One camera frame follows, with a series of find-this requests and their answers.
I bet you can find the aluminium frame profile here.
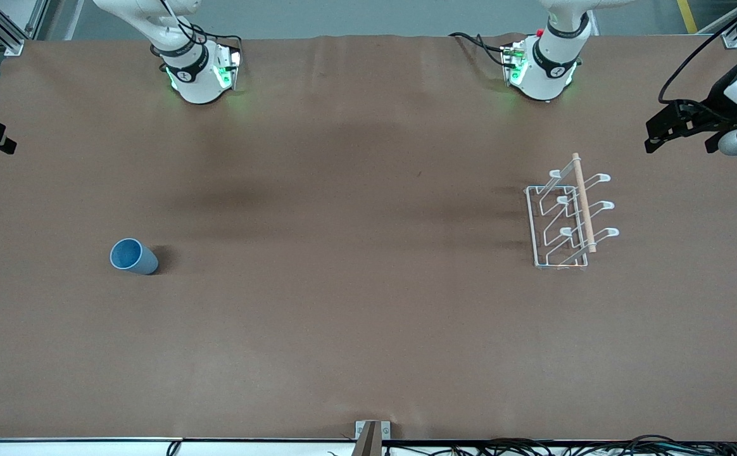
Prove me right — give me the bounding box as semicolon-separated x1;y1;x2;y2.
0;0;50;56
698;0;737;49

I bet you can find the white wire cup rack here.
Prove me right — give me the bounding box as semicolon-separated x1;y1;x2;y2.
524;152;620;271

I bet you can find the brown post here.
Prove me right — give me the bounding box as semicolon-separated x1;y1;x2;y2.
351;423;382;456

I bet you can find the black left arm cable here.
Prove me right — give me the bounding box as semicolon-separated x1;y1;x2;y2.
658;0;737;121

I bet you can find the metal bracket plate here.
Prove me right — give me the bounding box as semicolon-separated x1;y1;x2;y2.
355;420;391;456

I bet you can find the blue plastic cup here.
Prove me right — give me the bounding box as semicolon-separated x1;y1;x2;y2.
110;237;160;276

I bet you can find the brown table cover sheet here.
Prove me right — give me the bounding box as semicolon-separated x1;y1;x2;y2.
0;33;737;442

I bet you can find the black base cable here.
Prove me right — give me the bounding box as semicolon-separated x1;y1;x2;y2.
149;0;243;72
449;32;516;68

